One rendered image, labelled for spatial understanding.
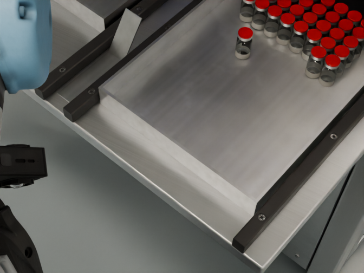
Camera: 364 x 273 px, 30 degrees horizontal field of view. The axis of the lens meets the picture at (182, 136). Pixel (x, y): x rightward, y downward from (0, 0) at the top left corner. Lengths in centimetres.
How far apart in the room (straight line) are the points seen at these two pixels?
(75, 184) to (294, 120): 106
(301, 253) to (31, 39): 135
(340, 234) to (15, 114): 103
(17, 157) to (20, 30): 24
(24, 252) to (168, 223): 131
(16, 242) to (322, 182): 47
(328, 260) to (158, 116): 78
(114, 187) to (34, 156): 131
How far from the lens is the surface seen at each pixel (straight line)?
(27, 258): 51
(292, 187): 84
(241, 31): 94
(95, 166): 190
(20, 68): 34
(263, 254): 81
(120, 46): 96
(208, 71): 95
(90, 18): 100
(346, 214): 140
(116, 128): 90
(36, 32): 34
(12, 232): 51
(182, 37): 99
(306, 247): 160
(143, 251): 177
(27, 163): 56
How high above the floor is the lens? 161
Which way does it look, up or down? 56 degrees down
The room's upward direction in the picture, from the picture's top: 3 degrees clockwise
